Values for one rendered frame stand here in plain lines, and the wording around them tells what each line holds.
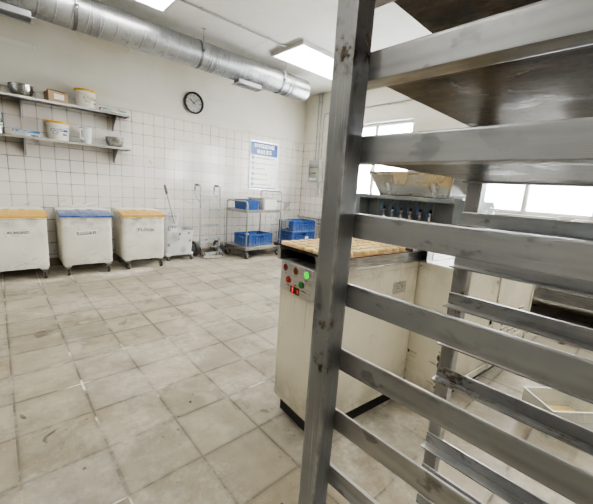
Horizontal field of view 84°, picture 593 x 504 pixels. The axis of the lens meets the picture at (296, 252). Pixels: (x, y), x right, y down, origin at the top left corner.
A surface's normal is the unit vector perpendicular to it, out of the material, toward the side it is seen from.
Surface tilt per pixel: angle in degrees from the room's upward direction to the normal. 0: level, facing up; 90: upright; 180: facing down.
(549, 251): 90
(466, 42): 90
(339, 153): 90
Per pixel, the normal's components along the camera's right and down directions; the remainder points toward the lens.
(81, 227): 0.65, 0.20
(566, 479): -0.73, 0.08
